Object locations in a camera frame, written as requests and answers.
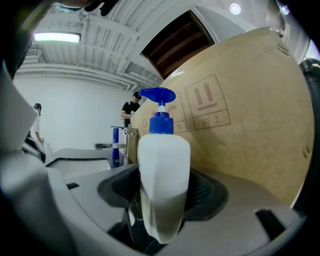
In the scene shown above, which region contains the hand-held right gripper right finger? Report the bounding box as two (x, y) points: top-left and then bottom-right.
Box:
(154, 167), (308, 256)

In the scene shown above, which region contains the rectangular ceiling light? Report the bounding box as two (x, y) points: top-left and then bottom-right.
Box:
(33, 32), (82, 44)

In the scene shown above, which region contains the blue cylindrical bottle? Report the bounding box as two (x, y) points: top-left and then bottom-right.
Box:
(111, 127), (120, 169)

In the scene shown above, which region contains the white pump bottle item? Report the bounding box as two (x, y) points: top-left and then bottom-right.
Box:
(137, 87), (191, 245)

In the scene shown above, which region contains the black rounded object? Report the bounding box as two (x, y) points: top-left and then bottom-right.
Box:
(298, 57), (320, 213)

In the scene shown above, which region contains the white sink basin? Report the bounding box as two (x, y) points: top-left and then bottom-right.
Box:
(49, 159), (111, 177)

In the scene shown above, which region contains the large cardboard box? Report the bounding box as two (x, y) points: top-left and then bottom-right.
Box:
(130, 26), (315, 208)

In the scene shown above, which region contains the chrome sink faucet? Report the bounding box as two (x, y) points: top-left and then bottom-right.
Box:
(94, 125), (139, 166)

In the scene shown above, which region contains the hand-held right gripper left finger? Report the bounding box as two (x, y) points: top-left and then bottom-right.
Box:
(0, 152), (141, 256)

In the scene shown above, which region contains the round ceiling light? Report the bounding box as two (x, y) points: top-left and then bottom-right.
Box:
(229, 2), (242, 16)

